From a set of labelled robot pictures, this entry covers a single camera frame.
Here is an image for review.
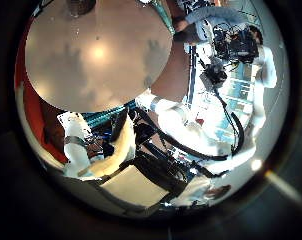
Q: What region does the black cable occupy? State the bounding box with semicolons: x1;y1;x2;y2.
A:
134;87;245;163

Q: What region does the dark vase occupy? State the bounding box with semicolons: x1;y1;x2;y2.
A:
65;0;97;18

